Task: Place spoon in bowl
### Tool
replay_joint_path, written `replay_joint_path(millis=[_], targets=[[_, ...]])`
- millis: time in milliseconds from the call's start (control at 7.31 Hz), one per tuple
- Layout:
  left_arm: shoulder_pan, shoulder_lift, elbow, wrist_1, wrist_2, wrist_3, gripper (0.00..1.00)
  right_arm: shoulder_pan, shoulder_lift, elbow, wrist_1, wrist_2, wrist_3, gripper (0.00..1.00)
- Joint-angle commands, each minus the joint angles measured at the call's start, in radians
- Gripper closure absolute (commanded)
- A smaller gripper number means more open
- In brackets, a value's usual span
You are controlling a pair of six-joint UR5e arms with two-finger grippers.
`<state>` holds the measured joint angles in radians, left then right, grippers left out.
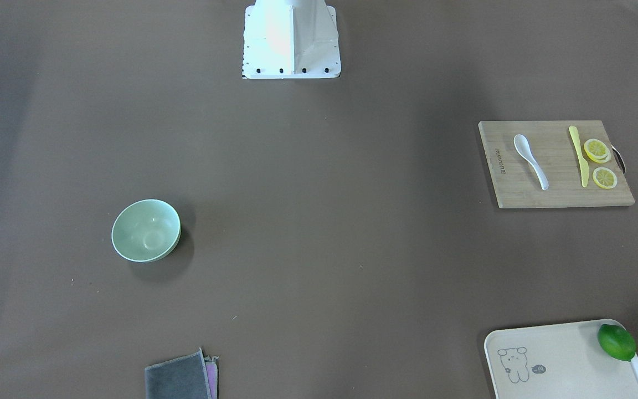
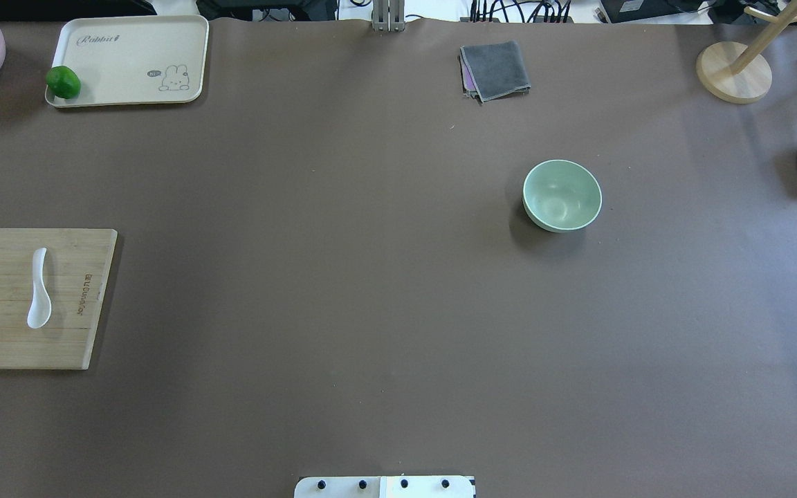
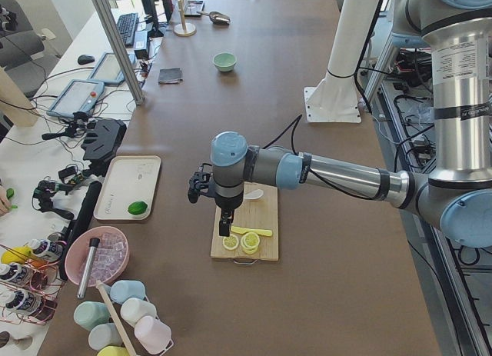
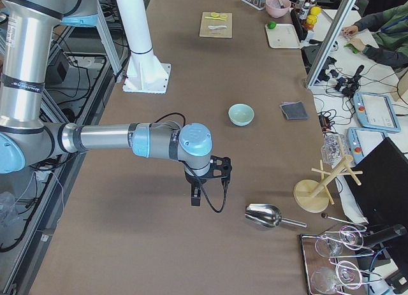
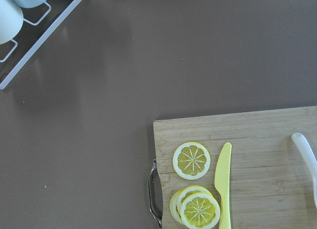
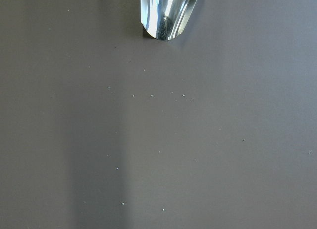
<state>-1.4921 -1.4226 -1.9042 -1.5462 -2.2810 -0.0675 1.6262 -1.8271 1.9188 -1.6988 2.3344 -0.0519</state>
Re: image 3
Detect green lime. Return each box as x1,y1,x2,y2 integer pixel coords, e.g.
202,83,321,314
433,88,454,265
127,201,148,216

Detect pink cup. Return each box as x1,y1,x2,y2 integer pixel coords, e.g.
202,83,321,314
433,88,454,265
134,315,171,354

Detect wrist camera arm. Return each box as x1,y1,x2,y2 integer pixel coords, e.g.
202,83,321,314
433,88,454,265
188,162,215,204

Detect black monitor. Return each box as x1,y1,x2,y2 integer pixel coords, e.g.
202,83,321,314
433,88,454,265
141,0,165,38

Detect black keyboard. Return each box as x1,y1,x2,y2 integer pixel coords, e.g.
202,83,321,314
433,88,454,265
116,13,138,47

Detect aluminium frame post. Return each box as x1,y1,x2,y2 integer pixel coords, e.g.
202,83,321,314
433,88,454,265
91,0,145,105

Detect black computer mouse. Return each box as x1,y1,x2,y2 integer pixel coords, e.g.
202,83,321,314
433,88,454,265
77,55,95,65

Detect teach pendant far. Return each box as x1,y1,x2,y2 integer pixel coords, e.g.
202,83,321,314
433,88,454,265
88,52,125,87

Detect cream rabbit tray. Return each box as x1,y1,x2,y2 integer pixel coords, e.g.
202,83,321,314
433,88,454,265
93,155,161,221

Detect light green bowl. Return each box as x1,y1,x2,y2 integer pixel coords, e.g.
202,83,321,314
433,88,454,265
212,52,237,72

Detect green cup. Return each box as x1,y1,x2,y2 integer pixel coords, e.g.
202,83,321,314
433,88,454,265
73,301,110,331

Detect white camera mast with base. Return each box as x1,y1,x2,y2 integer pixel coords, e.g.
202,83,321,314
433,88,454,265
304,0,383,123

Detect lemon slice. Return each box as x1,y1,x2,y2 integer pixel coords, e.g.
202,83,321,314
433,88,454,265
222,234,240,251

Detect black long bar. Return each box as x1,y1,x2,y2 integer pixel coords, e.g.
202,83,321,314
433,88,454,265
58,181,102,281

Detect metal cylinder muddler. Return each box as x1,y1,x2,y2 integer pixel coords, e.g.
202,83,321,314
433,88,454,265
76,238,100,300

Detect yellow lemon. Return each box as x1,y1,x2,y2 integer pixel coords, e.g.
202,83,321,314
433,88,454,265
1,246,32,264

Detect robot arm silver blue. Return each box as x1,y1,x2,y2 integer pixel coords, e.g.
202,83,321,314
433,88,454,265
211,0,491,248

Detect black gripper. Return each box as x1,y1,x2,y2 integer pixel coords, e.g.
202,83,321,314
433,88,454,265
214,183,244,236

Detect grey folded cloth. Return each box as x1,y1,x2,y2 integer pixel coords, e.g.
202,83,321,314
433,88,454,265
158,68,183,85

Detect black bracket plate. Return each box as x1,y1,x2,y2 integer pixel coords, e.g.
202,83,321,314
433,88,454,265
81,119,127,178

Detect teach pendant near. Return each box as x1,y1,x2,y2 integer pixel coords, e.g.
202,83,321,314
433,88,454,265
47,80,105,118

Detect blue cup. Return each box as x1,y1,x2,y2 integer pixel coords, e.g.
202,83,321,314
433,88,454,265
110,280,146,304

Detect metal scoop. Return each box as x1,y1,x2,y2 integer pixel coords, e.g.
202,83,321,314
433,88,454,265
199,11,231,25

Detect wooden cup tree stand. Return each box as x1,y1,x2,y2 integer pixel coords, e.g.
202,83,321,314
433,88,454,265
173,0,196,37

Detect wooden stick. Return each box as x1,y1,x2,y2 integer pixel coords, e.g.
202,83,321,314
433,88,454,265
95,281,137,356

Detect yellow cup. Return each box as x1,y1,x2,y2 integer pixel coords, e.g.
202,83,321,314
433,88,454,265
97,345,129,356

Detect bamboo cutting board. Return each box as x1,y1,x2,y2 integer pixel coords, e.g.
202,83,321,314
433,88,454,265
211,182,279,261

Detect white cup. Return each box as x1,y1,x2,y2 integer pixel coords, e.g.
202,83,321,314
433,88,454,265
120,298,157,327

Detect teach pendant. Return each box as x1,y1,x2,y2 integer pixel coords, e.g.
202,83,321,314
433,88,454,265
47,80,105,118
88,52,125,87

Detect pink bowl with ice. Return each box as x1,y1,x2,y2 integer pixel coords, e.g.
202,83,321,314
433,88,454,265
65,226,130,287

